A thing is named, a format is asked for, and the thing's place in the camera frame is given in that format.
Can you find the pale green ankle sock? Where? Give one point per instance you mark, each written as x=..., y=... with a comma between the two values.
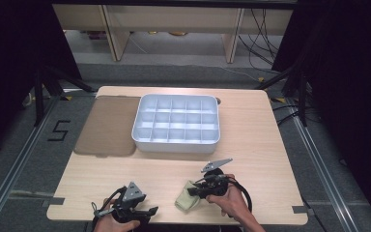
x=184, y=201

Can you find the person's right hand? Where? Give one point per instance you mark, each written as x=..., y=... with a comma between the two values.
x=235, y=203

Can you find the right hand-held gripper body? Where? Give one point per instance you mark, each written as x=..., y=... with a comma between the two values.
x=215, y=185

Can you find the aluminium floor rail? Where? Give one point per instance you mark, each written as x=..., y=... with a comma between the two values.
x=322, y=174
x=16, y=167

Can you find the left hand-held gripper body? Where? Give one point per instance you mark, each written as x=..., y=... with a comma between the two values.
x=133, y=193

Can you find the grey tape strip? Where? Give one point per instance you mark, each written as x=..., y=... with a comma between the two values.
x=54, y=202
x=299, y=209

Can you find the person's left hand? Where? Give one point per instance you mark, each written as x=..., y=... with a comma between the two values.
x=109, y=224

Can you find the black curtain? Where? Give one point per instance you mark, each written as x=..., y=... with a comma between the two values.
x=13, y=64
x=351, y=80

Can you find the white divided storage box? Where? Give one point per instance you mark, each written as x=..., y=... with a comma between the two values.
x=177, y=146

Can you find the yellow object under desk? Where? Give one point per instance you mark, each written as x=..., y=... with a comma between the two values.
x=177, y=33

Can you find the light wooden desk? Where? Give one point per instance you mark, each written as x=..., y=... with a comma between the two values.
x=174, y=16

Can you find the black metal stand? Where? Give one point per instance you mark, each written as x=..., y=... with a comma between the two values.
x=38, y=96
x=302, y=96

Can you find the yellow floor tape piece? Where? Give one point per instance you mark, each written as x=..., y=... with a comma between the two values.
x=261, y=79
x=278, y=100
x=66, y=98

